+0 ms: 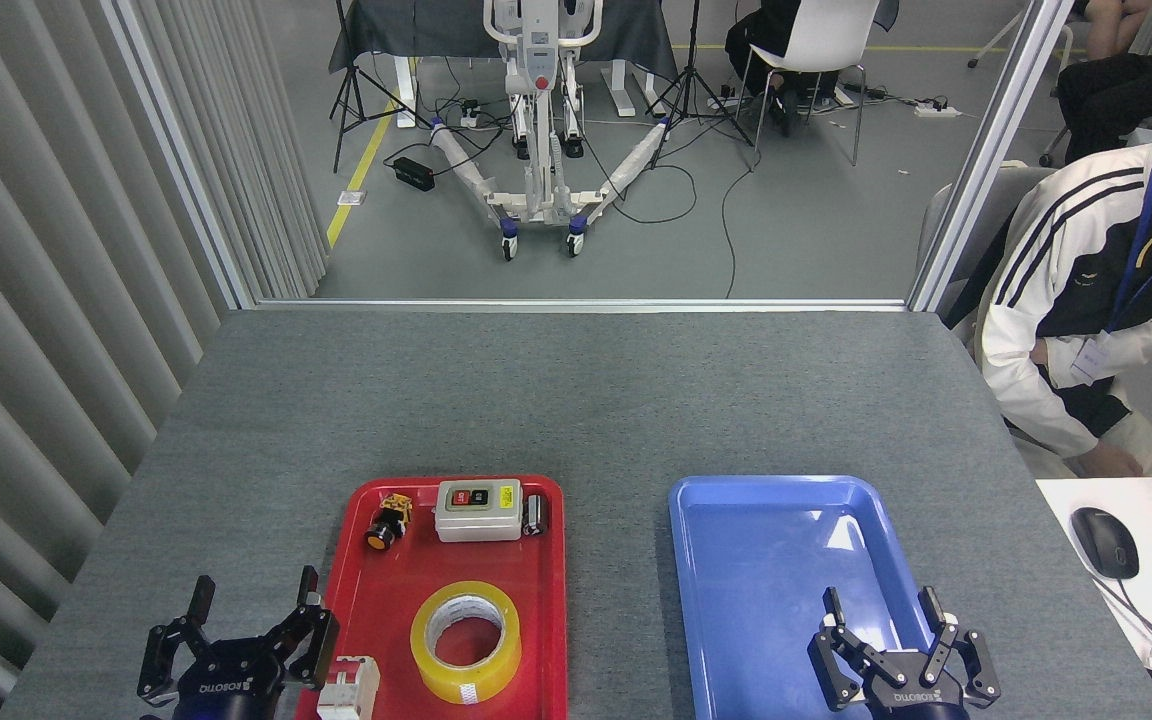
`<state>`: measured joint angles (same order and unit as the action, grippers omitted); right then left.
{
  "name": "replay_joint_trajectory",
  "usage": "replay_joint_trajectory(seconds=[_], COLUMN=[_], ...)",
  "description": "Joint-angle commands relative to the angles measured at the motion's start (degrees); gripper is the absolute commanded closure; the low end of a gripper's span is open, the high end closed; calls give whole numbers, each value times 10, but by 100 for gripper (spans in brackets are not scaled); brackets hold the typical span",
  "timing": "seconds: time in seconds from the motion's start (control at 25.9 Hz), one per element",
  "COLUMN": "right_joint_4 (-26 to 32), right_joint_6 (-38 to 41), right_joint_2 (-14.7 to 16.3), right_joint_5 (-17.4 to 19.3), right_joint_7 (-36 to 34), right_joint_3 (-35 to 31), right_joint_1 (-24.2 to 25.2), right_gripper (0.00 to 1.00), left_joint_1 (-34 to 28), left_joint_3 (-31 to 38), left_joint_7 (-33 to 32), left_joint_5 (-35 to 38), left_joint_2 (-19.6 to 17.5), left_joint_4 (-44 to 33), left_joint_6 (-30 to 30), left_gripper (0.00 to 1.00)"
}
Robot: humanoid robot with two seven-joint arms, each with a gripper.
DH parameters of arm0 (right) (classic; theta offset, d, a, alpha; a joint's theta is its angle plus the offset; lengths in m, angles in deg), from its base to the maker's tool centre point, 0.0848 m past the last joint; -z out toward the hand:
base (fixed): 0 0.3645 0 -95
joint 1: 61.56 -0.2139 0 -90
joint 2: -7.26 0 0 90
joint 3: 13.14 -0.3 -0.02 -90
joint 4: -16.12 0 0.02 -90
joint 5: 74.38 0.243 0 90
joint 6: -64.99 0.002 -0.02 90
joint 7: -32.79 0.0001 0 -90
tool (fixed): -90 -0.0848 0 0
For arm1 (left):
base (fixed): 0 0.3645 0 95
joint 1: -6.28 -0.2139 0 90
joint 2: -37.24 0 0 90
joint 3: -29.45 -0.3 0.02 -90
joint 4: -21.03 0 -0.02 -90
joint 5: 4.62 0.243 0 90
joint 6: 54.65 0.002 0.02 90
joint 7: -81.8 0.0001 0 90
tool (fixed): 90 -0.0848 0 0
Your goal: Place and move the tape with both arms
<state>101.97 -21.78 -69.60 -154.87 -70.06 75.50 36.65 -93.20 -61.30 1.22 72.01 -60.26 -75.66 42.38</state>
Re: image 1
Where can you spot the black power adapter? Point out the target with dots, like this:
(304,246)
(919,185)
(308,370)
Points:
(414,174)

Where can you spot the white chair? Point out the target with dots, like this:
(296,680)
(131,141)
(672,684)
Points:
(821,35)

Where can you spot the white wheeled stand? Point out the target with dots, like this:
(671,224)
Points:
(541,150)

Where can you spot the person's forearm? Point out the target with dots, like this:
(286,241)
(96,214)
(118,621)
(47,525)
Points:
(1036,410)

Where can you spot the black computer mouse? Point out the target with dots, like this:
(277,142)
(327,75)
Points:
(1104,540)

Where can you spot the grey ribbed partition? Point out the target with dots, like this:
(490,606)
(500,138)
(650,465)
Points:
(36,300)

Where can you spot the orange push button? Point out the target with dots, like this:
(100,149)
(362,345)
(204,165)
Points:
(381,533)

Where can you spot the white name badge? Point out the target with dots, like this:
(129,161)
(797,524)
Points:
(1091,360)

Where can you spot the person in white black jacket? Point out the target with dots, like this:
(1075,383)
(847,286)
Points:
(1066,260)

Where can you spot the white switch box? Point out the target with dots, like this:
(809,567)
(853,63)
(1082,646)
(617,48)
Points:
(476,520)

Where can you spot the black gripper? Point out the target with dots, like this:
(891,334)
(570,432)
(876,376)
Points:
(911,695)
(226,685)

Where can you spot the table with black cloth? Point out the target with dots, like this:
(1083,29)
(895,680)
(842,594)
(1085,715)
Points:
(416,25)

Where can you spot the blue plastic tray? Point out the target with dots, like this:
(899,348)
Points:
(756,600)

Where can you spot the red plastic tray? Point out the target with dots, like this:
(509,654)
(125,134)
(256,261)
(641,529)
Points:
(376,600)

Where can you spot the white floor plate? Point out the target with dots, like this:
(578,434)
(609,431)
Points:
(351,198)

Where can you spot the small black silver cylinder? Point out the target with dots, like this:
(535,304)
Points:
(535,515)

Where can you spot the person in black trousers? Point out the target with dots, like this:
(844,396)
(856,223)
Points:
(1126,90)

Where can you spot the silver frame post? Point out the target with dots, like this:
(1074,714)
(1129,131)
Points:
(176,150)
(991,150)

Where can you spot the white power strip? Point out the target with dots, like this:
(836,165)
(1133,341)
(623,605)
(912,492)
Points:
(938,110)

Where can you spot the yellow tape roll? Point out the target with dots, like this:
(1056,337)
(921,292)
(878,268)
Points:
(466,690)

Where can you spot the white red terminal block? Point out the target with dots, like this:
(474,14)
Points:
(346,690)

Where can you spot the silver frame rail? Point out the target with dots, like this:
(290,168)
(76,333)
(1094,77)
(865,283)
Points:
(576,304)

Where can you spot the grey chair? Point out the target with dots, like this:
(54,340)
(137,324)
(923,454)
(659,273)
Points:
(976,200)

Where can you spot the person's hand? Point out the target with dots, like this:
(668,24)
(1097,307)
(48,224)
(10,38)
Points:
(1111,462)

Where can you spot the person seated on white chair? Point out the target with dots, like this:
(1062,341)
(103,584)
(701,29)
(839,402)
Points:
(756,40)

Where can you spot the black tripod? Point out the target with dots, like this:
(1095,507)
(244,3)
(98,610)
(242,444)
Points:
(348,90)
(693,80)

